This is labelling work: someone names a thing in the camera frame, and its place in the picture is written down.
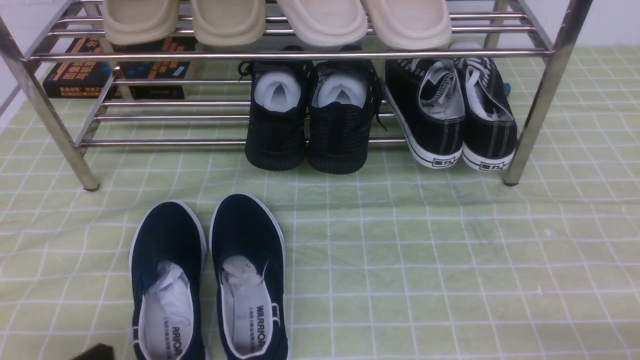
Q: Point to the black canvas sneaker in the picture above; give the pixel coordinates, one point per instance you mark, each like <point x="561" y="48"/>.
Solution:
<point x="426" y="97"/>
<point x="491" y="132"/>

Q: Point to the black orange book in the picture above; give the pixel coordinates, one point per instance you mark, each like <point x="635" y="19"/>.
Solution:
<point x="86" y="80"/>

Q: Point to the beige slipper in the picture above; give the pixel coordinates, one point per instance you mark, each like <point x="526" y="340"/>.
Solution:
<point x="128" y="22"/>
<point x="228" y="22"/>

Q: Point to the cream slipper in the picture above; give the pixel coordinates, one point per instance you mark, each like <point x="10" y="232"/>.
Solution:
<point x="410" y="24"/>
<point x="326" y="23"/>

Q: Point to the black canvas sneaker right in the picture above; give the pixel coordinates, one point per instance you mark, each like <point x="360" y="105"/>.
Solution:
<point x="491" y="132"/>

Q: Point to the black mesh sneaker left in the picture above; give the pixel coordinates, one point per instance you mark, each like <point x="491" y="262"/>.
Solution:
<point x="279" y="94"/>

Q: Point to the beige slipper far left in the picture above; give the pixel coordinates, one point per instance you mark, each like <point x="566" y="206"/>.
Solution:
<point x="128" y="22"/>

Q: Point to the black canvas sneaker left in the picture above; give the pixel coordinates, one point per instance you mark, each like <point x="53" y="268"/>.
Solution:
<point x="426" y="97"/>

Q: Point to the navy slip-on shoe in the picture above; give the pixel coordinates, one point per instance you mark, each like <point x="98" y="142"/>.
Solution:
<point x="166" y="260"/>
<point x="248" y="254"/>

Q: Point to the green checkered tablecloth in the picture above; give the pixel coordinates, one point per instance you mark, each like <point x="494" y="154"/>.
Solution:
<point x="396" y="261"/>

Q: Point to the black mesh sneaker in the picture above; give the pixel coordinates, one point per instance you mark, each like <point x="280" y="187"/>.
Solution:
<point x="279" y="94"/>
<point x="346" y="96"/>

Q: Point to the black mesh sneaker right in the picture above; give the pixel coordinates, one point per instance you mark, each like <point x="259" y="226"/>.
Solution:
<point x="346" y="96"/>

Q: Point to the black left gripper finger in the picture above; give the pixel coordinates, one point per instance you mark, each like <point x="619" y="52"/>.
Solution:
<point x="100" y="351"/>

